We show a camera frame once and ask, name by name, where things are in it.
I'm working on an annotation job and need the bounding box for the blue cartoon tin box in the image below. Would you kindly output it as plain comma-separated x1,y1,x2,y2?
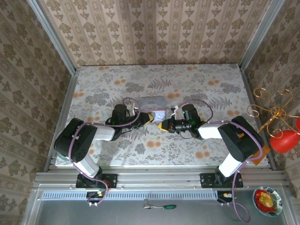
140,96,168,123

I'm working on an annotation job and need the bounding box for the floral table mat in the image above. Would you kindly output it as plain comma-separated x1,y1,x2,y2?
55,64,269,168

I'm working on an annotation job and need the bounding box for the grey sheet metal panel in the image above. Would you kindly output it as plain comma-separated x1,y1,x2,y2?
22,184,300,225

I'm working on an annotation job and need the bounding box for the red toy food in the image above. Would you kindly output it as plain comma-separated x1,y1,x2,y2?
255,189,277,210

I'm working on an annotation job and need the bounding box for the yellow toy food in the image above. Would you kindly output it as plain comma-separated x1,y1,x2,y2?
258,193,274,208

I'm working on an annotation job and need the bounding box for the patterned ceramic bowl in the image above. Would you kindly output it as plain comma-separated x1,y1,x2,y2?
252,186,284,218

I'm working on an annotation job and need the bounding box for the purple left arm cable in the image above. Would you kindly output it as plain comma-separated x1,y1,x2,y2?
69,97,142,207

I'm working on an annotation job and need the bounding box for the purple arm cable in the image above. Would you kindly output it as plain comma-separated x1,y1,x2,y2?
69,97,142,207
173,98,264,223

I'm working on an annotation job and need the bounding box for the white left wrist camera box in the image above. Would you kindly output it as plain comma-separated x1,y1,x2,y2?
129,102,139,117

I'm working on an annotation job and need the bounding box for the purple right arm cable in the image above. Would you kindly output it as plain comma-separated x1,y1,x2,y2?
173,98,264,223

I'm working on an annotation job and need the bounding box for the aluminium frame rail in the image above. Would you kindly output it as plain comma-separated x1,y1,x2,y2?
32,172,292,188

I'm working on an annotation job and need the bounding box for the aluminium side rail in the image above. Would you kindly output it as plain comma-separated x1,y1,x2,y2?
43,72,80,173
240,69,278,171

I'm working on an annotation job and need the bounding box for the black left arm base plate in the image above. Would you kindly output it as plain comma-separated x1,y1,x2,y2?
75,173,118,189

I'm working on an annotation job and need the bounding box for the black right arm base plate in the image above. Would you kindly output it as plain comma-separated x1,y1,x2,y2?
199,172,244,189

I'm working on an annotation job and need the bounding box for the grey slotted cable duct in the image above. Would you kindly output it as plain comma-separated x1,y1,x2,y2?
41,190,219,201

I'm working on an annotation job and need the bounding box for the green handled screwdriver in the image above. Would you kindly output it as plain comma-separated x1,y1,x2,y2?
150,204,177,210

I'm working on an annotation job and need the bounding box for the black cable connector box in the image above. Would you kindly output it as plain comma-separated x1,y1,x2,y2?
216,191,238,204
86,191,107,204

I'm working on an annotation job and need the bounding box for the gold wire ornament stand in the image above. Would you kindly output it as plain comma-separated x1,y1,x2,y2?
247,87,300,139

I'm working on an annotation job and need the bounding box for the aluminium frame post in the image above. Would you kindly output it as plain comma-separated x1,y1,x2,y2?
26,0,79,75
238,0,285,71

